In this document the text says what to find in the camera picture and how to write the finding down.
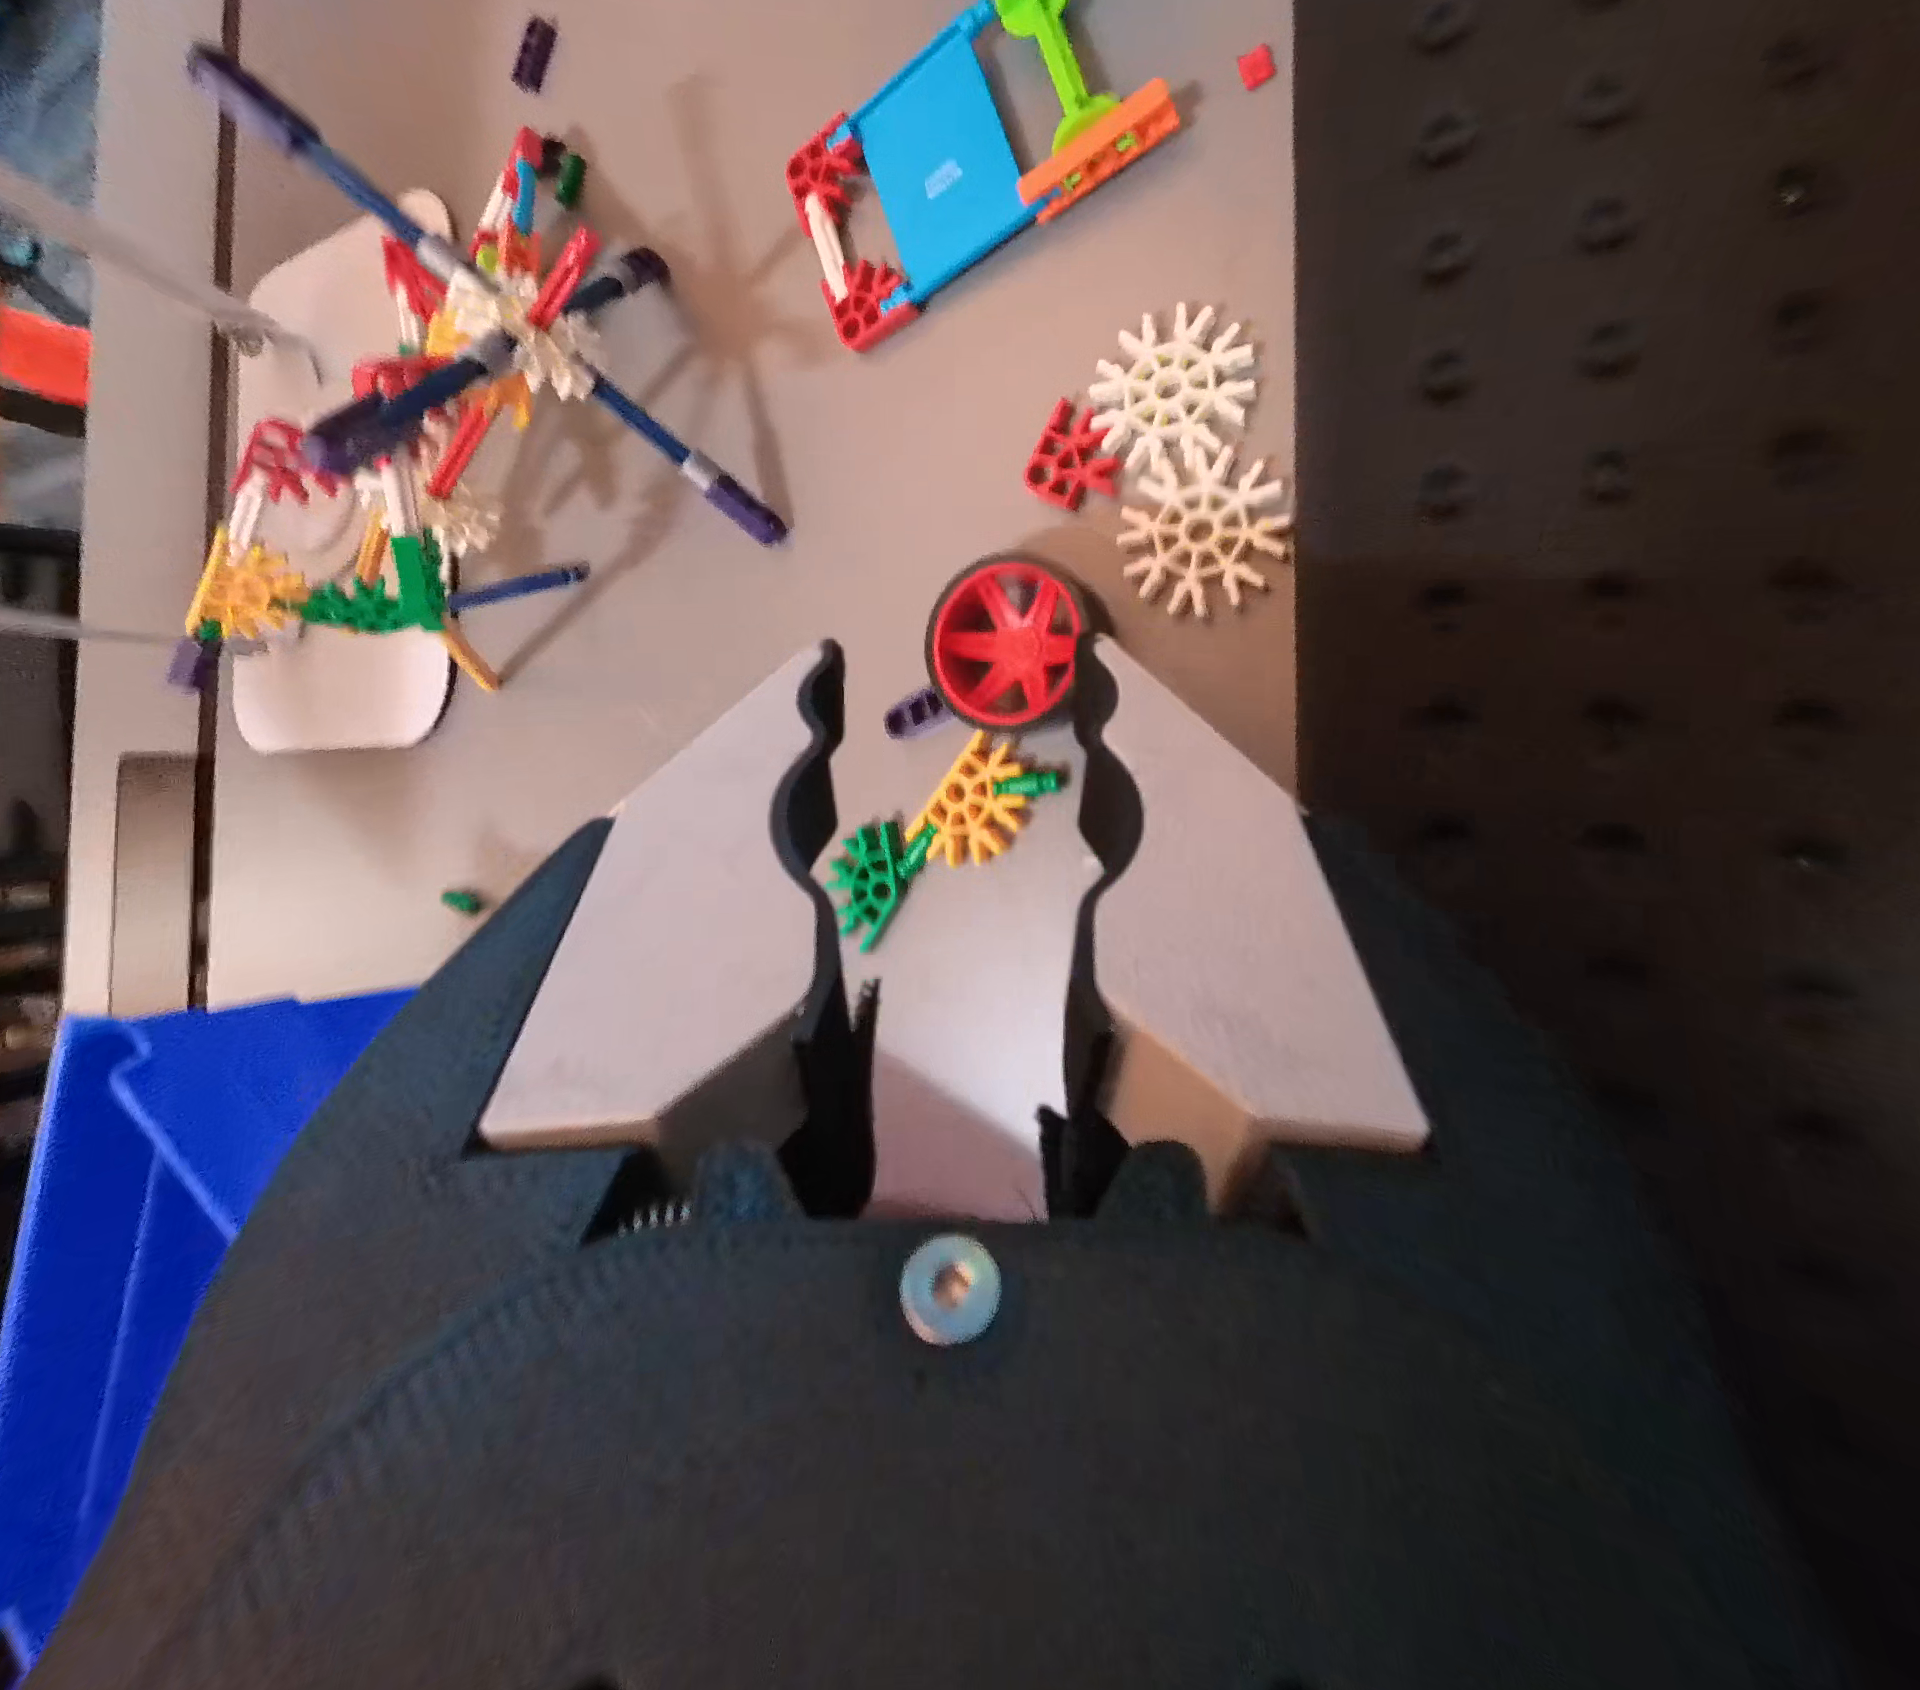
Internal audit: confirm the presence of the black perforated board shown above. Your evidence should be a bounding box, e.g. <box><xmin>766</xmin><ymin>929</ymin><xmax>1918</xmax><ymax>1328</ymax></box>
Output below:
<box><xmin>1287</xmin><ymin>0</ymin><xmax>1920</xmax><ymax>1690</ymax></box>

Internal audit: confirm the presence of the white snowflake toy connector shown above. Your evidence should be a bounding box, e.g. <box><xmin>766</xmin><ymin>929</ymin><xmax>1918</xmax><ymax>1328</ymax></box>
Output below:
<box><xmin>1115</xmin><ymin>442</ymin><xmax>1295</xmax><ymax>622</ymax></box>
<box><xmin>1085</xmin><ymin>299</ymin><xmax>1259</xmax><ymax>477</ymax></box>

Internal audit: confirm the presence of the black table cable flap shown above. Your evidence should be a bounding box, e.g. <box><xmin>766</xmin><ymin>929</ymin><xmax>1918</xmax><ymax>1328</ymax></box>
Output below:
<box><xmin>105</xmin><ymin>749</ymin><xmax>198</xmax><ymax>1012</ymax></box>

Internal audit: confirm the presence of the orange toy piece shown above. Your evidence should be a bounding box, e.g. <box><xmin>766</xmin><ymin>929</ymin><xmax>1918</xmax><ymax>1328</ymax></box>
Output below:
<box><xmin>1018</xmin><ymin>75</ymin><xmax>1185</xmax><ymax>224</ymax></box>

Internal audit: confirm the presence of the yellow green toy piece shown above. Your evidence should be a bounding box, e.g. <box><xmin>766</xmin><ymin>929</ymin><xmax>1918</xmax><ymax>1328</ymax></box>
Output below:
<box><xmin>820</xmin><ymin>728</ymin><xmax>1072</xmax><ymax>957</ymax></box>

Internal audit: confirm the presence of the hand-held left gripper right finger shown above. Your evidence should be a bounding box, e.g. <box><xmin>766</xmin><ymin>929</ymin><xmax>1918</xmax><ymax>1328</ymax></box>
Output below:
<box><xmin>1037</xmin><ymin>633</ymin><xmax>1434</xmax><ymax>1220</ymax></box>

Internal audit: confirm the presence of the blue toy panel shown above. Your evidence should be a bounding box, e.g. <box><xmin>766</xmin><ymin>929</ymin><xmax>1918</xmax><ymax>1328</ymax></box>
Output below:
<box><xmin>858</xmin><ymin>0</ymin><xmax>1048</xmax><ymax>307</ymax></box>

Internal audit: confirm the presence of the red toy wheel black tyre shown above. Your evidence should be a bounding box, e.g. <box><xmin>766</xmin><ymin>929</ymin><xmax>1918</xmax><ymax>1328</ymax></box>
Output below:
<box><xmin>919</xmin><ymin>547</ymin><xmax>1113</xmax><ymax>734</ymax></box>

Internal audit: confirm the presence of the lime green toy spool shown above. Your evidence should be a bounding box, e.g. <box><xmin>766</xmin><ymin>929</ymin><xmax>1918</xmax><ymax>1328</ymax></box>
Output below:
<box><xmin>989</xmin><ymin>0</ymin><xmax>1126</xmax><ymax>156</ymax></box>

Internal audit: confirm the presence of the white document stand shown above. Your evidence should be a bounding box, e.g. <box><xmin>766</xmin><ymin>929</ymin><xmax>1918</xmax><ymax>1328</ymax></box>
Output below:
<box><xmin>0</xmin><ymin>161</ymin><xmax>462</xmax><ymax>758</ymax></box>

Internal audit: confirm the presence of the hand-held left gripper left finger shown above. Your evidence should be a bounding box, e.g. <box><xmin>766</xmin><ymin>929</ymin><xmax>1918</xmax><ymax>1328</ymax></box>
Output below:
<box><xmin>478</xmin><ymin>636</ymin><xmax>881</xmax><ymax>1220</ymax></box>

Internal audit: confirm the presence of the colourful toy windmill model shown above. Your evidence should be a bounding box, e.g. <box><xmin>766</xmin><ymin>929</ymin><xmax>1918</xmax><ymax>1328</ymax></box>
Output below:
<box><xmin>164</xmin><ymin>41</ymin><xmax>792</xmax><ymax>696</ymax></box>

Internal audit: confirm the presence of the blue storage bin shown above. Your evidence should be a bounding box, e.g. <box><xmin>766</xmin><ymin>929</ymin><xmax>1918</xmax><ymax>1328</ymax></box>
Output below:
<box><xmin>0</xmin><ymin>986</ymin><xmax>423</xmax><ymax>1679</ymax></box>

